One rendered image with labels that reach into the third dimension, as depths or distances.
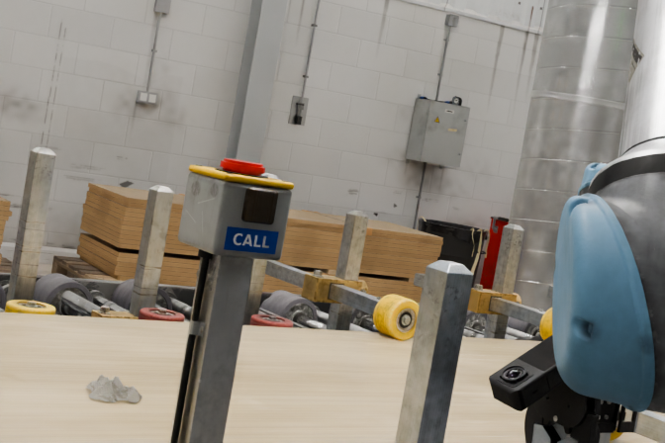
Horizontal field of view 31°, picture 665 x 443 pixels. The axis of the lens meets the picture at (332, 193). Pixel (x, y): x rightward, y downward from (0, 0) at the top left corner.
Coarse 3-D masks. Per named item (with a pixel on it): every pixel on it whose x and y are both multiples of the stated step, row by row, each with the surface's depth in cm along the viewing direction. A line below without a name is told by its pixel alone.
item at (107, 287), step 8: (0, 272) 261; (0, 280) 259; (8, 280) 260; (80, 280) 270; (88, 280) 271; (96, 280) 273; (104, 280) 275; (104, 288) 273; (112, 288) 275; (160, 288) 282; (168, 288) 283; (176, 288) 284; (184, 288) 285; (192, 288) 287; (176, 296) 284; (184, 296) 286; (192, 296) 287; (264, 296) 298; (192, 304) 287; (320, 304) 309; (328, 304) 310
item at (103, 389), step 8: (88, 384) 148; (96, 384) 147; (104, 384) 145; (112, 384) 147; (120, 384) 148; (96, 392) 145; (104, 392) 144; (112, 392) 145; (120, 392) 147; (128, 392) 146; (136, 392) 146; (104, 400) 143; (112, 400) 144; (136, 400) 145
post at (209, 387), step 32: (224, 256) 103; (224, 288) 103; (192, 320) 104; (224, 320) 104; (192, 352) 104; (224, 352) 104; (192, 384) 104; (224, 384) 105; (192, 416) 103; (224, 416) 105
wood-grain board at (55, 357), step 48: (0, 336) 169; (48, 336) 175; (96, 336) 181; (144, 336) 187; (288, 336) 209; (336, 336) 217; (384, 336) 226; (0, 384) 143; (48, 384) 147; (144, 384) 156; (240, 384) 166; (288, 384) 171; (336, 384) 177; (384, 384) 182; (480, 384) 196; (0, 432) 124; (48, 432) 127; (96, 432) 130; (144, 432) 133; (240, 432) 140; (288, 432) 144; (336, 432) 148; (384, 432) 152; (480, 432) 161; (624, 432) 178
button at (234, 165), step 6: (222, 162) 104; (228, 162) 103; (234, 162) 103; (240, 162) 103; (246, 162) 103; (252, 162) 105; (228, 168) 103; (234, 168) 103; (240, 168) 103; (246, 168) 103; (252, 168) 103; (258, 168) 103; (264, 168) 104; (252, 174) 103; (258, 174) 104
